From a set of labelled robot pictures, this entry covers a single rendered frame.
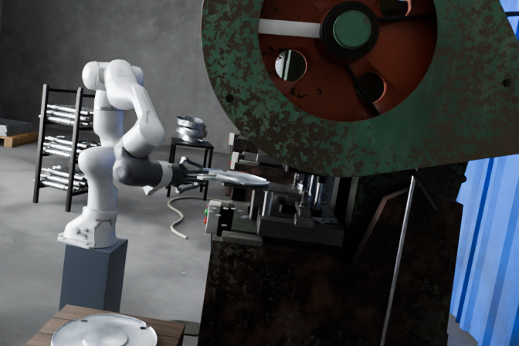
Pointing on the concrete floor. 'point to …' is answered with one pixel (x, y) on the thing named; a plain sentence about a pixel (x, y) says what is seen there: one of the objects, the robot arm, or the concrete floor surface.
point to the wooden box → (169, 334)
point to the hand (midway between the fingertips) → (206, 176)
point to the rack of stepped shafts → (64, 146)
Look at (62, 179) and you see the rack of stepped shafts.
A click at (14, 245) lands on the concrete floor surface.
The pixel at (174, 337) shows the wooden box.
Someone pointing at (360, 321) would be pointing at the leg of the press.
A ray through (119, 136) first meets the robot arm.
